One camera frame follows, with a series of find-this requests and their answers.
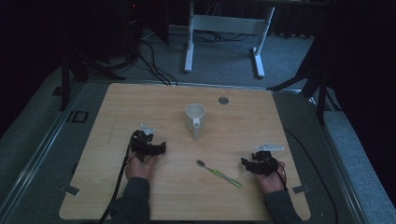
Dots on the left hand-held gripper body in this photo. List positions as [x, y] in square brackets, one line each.
[140, 141]

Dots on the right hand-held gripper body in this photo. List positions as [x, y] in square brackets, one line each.
[267, 161]

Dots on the person's right hand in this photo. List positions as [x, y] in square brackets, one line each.
[271, 182]

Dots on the person's left hand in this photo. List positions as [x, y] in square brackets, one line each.
[139, 168]

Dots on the green toothbrush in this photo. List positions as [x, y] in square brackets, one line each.
[219, 173]

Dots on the wooden table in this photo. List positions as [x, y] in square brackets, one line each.
[174, 186]

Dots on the grey tape piece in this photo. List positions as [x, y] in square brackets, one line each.
[70, 189]
[300, 188]

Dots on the grey round table grommet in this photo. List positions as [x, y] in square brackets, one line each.
[223, 100]

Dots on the black tripod stand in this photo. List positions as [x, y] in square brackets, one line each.
[314, 84]
[73, 67]

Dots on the white metal desk frame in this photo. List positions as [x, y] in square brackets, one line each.
[229, 24]

